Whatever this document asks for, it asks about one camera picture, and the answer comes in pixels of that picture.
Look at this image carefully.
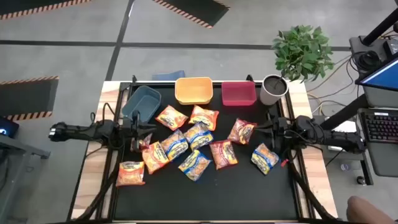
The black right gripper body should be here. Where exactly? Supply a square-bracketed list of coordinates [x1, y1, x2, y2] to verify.
[269, 108, 292, 151]

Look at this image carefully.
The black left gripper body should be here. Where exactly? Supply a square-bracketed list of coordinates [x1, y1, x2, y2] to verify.
[123, 110, 141, 152]

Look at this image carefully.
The red beef ramen packet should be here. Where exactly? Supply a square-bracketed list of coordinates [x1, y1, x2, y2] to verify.
[130, 133, 154, 152]
[209, 139, 239, 170]
[227, 118, 258, 146]

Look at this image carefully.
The orange chicken ramen packet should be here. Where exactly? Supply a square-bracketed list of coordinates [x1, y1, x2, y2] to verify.
[141, 141, 170, 175]
[155, 105, 190, 131]
[188, 105, 220, 131]
[115, 161, 146, 187]

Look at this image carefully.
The blue soy sauce ramen packet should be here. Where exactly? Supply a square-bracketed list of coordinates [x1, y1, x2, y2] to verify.
[177, 149, 212, 182]
[160, 129, 190, 162]
[183, 121, 215, 151]
[250, 142, 280, 175]

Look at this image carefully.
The blue plastic bin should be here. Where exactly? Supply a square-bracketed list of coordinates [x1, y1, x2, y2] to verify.
[121, 85, 162, 124]

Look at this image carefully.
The grey cylindrical cup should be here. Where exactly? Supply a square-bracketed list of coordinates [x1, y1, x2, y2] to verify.
[259, 74, 289, 106]

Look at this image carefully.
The red plastic bin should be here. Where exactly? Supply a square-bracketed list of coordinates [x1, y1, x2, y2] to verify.
[221, 81, 257, 107]

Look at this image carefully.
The yellow plastic bin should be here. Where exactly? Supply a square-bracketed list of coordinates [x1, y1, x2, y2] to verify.
[174, 77, 214, 106]

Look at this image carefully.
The white paper sheet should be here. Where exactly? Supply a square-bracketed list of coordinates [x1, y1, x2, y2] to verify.
[331, 119, 358, 134]

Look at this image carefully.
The black slanted stand pole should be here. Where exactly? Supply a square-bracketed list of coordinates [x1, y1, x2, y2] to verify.
[320, 93, 369, 131]

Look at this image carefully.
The green leafy plant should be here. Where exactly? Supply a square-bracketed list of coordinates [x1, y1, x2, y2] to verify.
[271, 24, 335, 90]

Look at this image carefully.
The black table mat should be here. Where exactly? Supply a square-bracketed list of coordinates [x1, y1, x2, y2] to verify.
[112, 82, 300, 221]

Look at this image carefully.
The black keyboard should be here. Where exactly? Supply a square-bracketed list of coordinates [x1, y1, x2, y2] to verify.
[360, 110, 398, 144]

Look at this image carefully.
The black hazard-striped floor mat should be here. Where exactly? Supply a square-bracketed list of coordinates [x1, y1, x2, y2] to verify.
[0, 75, 60, 122]
[151, 0, 231, 30]
[0, 0, 94, 21]

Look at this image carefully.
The computer monitor blue screen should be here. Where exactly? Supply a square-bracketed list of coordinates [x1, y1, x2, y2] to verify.
[355, 55, 398, 93]

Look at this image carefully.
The black device with blue light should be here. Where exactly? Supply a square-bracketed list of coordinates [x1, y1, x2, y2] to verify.
[0, 116, 20, 139]

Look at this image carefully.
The grey desk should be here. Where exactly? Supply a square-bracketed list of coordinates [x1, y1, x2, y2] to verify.
[0, 134, 51, 224]

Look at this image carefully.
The black rig frame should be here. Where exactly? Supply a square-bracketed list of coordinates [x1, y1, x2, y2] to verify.
[67, 73, 343, 224]

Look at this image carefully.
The coiled black cable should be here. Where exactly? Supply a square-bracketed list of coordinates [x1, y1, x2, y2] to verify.
[354, 49, 384, 74]

